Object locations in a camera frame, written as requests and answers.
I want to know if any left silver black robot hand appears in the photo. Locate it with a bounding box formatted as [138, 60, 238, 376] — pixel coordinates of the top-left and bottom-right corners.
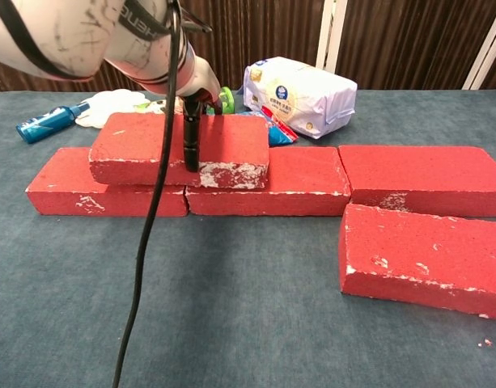
[181, 52, 225, 174]

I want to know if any blue snack bag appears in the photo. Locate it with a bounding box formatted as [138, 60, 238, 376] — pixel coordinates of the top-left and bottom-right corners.
[235, 111, 299, 147]

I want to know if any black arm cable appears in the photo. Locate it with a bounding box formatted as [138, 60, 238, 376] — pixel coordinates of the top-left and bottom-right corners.
[0, 0, 213, 388]

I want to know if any white tissue pack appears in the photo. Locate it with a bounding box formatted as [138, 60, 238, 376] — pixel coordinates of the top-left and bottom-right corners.
[242, 57, 358, 141]

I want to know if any red brick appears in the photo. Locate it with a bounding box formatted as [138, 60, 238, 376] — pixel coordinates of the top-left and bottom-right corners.
[25, 147, 189, 217]
[338, 203, 496, 323]
[184, 146, 352, 217]
[337, 145, 496, 219]
[88, 112, 270, 190]

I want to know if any green chips can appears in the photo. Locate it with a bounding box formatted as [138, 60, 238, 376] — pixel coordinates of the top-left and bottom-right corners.
[133, 86, 236, 116]

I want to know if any white flower-shaped coaster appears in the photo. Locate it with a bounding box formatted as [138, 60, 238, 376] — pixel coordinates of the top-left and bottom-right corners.
[74, 90, 150, 130]

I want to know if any blue spray bottle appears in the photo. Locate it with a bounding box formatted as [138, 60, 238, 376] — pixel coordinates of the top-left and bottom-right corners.
[15, 101, 91, 145]

